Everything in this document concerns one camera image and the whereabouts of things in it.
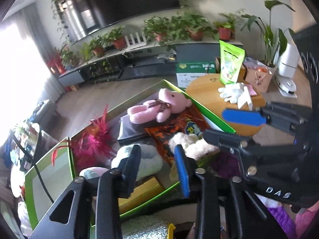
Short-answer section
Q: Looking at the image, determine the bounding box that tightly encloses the round glass side table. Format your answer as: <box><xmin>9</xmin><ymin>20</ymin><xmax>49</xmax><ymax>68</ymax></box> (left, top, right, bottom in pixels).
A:
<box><xmin>9</xmin><ymin>122</ymin><xmax>43</xmax><ymax>172</ymax></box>

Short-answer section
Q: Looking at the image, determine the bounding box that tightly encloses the magenta feather toy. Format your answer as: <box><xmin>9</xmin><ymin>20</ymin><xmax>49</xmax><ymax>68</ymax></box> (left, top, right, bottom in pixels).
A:
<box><xmin>51</xmin><ymin>106</ymin><xmax>117</xmax><ymax>167</ymax></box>

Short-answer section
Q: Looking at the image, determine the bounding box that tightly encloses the orange snack packet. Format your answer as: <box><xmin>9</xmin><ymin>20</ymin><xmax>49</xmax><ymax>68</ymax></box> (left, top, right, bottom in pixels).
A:
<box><xmin>145</xmin><ymin>108</ymin><xmax>212</xmax><ymax>166</ymax></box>

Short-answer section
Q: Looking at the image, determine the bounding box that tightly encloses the row of potted plants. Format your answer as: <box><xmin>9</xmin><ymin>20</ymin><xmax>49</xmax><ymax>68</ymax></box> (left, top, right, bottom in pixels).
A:
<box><xmin>47</xmin><ymin>11</ymin><xmax>241</xmax><ymax>74</ymax></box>

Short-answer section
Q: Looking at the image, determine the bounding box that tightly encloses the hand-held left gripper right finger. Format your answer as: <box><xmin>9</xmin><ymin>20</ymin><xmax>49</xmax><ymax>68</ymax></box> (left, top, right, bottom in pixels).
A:
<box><xmin>174</xmin><ymin>144</ymin><xmax>289</xmax><ymax>239</ymax></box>

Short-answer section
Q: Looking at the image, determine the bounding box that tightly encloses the black television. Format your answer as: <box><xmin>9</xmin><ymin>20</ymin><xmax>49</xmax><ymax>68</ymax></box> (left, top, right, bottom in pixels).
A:
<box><xmin>55</xmin><ymin>0</ymin><xmax>181</xmax><ymax>45</ymax></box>

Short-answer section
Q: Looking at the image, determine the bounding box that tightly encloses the pink plush toy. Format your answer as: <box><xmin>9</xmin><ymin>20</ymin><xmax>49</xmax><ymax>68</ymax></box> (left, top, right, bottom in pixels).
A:
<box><xmin>127</xmin><ymin>88</ymin><xmax>193</xmax><ymax>125</ymax></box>

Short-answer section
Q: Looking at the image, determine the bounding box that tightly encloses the small white picket fence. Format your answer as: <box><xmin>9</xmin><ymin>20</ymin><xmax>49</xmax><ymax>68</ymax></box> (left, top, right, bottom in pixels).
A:
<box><xmin>125</xmin><ymin>32</ymin><xmax>148</xmax><ymax>46</ymax></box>

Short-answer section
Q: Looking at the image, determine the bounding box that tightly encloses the green white carton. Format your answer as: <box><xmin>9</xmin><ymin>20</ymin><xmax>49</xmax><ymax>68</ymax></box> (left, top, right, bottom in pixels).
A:
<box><xmin>176</xmin><ymin>62</ymin><xmax>217</xmax><ymax>89</ymax></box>

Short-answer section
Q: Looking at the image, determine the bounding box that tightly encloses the green standing pouch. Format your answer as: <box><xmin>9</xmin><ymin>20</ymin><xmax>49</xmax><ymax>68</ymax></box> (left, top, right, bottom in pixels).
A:
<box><xmin>219</xmin><ymin>40</ymin><xmax>245</xmax><ymax>85</ymax></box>

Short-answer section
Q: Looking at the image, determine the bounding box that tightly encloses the bright window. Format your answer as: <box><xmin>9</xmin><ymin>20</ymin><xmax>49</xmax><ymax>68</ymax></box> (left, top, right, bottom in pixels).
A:
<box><xmin>0</xmin><ymin>22</ymin><xmax>50</xmax><ymax>140</ymax></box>

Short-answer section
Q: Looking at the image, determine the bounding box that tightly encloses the grey curtain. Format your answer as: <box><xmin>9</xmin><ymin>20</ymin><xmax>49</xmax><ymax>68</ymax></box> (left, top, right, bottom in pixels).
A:
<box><xmin>15</xmin><ymin>7</ymin><xmax>65</xmax><ymax>100</ymax></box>

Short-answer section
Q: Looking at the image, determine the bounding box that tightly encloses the tall leafy floor plant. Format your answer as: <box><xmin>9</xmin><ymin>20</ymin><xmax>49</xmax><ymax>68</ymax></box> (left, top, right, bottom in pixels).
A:
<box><xmin>240</xmin><ymin>0</ymin><xmax>296</xmax><ymax>68</ymax></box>

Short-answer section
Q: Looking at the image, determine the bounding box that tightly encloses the grey bench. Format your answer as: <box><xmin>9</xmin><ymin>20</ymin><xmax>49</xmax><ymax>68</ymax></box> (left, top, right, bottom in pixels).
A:
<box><xmin>30</xmin><ymin>99</ymin><xmax>58</xmax><ymax>122</ymax></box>

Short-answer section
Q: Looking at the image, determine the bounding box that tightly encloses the green cardboard box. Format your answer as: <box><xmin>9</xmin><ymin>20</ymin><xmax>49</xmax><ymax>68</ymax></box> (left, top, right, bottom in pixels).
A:
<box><xmin>25</xmin><ymin>79</ymin><xmax>236</xmax><ymax>229</ymax></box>

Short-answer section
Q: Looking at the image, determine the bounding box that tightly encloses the silver metal scrubber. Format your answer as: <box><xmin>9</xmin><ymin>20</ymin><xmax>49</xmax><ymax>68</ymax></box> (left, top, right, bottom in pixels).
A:
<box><xmin>122</xmin><ymin>218</ymin><xmax>172</xmax><ymax>239</ymax></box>

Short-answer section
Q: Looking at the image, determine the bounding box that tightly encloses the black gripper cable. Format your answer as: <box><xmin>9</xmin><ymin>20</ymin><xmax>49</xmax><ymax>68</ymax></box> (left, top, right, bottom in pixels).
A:
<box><xmin>10</xmin><ymin>129</ymin><xmax>55</xmax><ymax>203</ymax></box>

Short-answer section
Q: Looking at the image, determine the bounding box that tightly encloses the dark grey plastic packet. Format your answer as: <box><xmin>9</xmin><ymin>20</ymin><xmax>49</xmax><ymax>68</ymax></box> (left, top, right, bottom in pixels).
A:
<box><xmin>117</xmin><ymin>116</ymin><xmax>156</xmax><ymax>146</ymax></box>

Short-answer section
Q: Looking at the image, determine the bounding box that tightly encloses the beige plush toy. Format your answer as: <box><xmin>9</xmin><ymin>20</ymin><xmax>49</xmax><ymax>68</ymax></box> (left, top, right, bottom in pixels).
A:
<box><xmin>169</xmin><ymin>132</ymin><xmax>221</xmax><ymax>161</ymax></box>

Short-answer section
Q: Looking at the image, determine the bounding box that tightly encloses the grey television stand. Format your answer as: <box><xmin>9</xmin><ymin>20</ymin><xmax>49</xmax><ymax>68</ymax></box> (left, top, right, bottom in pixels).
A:
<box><xmin>58</xmin><ymin>40</ymin><xmax>243</xmax><ymax>88</ymax></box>

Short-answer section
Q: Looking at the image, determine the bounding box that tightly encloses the white glove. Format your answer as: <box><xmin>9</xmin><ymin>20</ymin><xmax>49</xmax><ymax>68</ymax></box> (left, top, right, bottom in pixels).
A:
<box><xmin>218</xmin><ymin>82</ymin><xmax>252</xmax><ymax>110</ymax></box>

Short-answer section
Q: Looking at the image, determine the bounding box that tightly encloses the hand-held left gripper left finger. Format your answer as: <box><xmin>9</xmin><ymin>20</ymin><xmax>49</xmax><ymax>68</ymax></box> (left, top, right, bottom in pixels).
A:
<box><xmin>32</xmin><ymin>144</ymin><xmax>142</xmax><ymax>239</ymax></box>

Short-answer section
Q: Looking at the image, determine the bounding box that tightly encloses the pale blue fluffy cloth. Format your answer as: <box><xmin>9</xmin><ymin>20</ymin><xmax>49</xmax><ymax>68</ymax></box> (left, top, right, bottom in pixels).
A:
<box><xmin>111</xmin><ymin>144</ymin><xmax>164</xmax><ymax>180</ymax></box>

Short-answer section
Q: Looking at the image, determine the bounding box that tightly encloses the brown cardboard box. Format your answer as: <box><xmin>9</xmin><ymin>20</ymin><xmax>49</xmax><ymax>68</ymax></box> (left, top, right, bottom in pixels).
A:
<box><xmin>243</xmin><ymin>57</ymin><xmax>278</xmax><ymax>93</ymax></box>

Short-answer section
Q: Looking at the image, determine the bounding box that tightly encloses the gold box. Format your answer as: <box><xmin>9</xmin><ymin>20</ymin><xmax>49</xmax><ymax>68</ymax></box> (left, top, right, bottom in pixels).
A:
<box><xmin>118</xmin><ymin>175</ymin><xmax>166</xmax><ymax>215</ymax></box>

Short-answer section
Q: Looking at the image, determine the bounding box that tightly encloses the white floor appliance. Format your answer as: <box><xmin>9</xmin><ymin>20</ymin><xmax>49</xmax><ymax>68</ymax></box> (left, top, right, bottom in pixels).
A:
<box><xmin>274</xmin><ymin>28</ymin><xmax>299</xmax><ymax>97</ymax></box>

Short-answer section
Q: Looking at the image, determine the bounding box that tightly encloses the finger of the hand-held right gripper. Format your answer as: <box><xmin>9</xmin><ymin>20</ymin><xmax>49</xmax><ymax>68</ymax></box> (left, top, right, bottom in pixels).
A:
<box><xmin>203</xmin><ymin>129</ymin><xmax>302</xmax><ymax>182</ymax></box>
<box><xmin>222</xmin><ymin>102</ymin><xmax>312</xmax><ymax>133</ymax></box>

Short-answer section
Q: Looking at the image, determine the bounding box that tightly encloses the round wooden table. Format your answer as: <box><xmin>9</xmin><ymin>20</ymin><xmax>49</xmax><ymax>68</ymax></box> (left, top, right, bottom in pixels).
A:
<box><xmin>186</xmin><ymin>75</ymin><xmax>266</xmax><ymax>138</ymax></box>

